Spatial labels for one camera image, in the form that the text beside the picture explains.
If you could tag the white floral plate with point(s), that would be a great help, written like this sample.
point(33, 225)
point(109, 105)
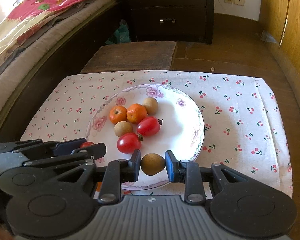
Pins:
point(175, 135)

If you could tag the long red tomato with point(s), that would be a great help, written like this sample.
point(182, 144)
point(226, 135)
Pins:
point(148, 126)

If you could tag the round red tomato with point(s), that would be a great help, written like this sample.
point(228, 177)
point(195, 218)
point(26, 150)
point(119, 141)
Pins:
point(129, 143)

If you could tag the dark wooden bed frame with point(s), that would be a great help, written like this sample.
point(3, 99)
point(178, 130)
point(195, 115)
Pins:
point(72, 52)

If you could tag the floral blanket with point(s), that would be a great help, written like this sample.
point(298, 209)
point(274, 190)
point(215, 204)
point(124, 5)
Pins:
point(40, 12)

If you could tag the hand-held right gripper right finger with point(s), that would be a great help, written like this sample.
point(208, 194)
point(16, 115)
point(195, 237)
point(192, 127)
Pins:
point(170, 166)

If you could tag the bed with floral blanket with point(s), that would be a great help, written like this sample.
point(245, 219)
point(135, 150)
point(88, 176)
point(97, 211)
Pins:
point(22, 62)

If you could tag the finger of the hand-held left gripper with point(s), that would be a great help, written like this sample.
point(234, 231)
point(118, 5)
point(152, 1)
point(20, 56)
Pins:
point(65, 147)
point(95, 151)

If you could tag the dark wooden nightstand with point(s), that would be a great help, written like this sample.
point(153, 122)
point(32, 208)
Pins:
point(185, 7)

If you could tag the cherry print tablecloth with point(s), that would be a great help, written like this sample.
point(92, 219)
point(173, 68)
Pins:
point(240, 130)

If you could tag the brown longan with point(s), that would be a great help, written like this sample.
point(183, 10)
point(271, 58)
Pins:
point(150, 105)
point(123, 129)
point(152, 164)

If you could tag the grey paper scrap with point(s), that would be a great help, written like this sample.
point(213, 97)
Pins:
point(268, 36)

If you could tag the light wooden wardrobe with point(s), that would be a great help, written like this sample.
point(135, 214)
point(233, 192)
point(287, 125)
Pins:
point(297, 30)

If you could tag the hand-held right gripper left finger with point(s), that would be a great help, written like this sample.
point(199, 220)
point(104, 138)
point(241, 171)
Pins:
point(135, 166)

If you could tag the teal bag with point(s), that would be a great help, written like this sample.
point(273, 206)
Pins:
point(120, 33)

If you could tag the brown wooden stool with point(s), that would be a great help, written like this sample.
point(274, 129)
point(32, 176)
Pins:
point(130, 57)

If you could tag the small red tomato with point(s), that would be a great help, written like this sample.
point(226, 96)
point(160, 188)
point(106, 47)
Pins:
point(87, 144)

